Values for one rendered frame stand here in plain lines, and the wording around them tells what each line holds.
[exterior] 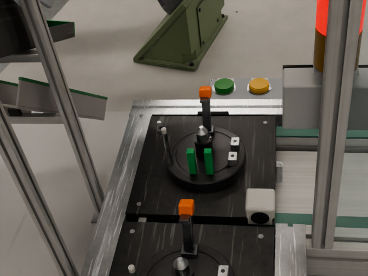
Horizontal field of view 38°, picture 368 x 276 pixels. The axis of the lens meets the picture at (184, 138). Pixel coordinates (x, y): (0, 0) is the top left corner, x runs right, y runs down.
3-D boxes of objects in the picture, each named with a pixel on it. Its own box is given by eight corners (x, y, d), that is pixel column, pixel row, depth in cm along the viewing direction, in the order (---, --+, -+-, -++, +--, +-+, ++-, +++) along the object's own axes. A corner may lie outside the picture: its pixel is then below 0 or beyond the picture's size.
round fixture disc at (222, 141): (172, 133, 100) (170, 125, 99) (247, 133, 98) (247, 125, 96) (159, 190, 90) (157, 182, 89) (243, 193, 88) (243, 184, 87)
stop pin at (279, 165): (275, 176, 95) (275, 160, 93) (282, 176, 95) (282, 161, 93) (275, 182, 94) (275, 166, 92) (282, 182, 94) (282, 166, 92)
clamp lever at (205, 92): (202, 126, 97) (200, 85, 94) (213, 126, 96) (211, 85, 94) (199, 133, 94) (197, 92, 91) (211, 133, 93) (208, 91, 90)
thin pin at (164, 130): (168, 163, 92) (161, 126, 86) (173, 163, 92) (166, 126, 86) (167, 166, 91) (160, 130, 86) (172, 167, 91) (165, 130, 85)
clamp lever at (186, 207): (183, 244, 79) (180, 198, 76) (196, 245, 78) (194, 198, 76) (179, 258, 75) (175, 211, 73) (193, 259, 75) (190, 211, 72)
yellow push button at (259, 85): (249, 85, 111) (249, 77, 109) (269, 85, 110) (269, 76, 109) (248, 97, 108) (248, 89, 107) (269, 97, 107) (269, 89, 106)
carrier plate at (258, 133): (152, 123, 106) (150, 115, 105) (276, 123, 102) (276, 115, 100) (126, 220, 89) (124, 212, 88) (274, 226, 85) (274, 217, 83)
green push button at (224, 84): (216, 85, 112) (214, 77, 111) (235, 85, 111) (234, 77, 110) (213, 97, 109) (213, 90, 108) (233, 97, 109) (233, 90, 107)
